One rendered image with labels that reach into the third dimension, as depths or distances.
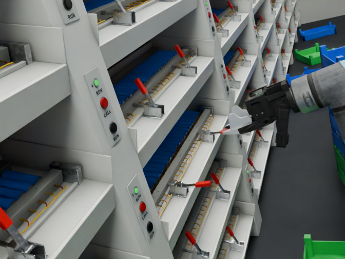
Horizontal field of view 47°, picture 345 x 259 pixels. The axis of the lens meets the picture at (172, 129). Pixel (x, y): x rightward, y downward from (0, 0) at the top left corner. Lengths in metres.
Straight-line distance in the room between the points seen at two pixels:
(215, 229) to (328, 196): 0.68
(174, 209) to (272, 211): 0.82
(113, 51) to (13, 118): 0.27
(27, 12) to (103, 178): 0.27
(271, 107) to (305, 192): 0.73
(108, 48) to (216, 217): 0.65
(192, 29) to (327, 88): 0.45
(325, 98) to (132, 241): 0.57
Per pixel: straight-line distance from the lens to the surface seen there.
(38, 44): 0.60
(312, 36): 4.07
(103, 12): 0.82
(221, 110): 1.30
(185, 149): 1.05
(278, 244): 1.50
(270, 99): 1.05
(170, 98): 0.93
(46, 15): 0.58
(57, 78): 0.57
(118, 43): 0.73
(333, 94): 1.01
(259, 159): 1.82
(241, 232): 1.42
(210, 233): 1.12
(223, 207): 1.20
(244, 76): 1.65
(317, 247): 1.42
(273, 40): 2.65
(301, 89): 1.02
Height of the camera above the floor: 0.96
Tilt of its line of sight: 21 degrees down
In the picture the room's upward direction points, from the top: 17 degrees counter-clockwise
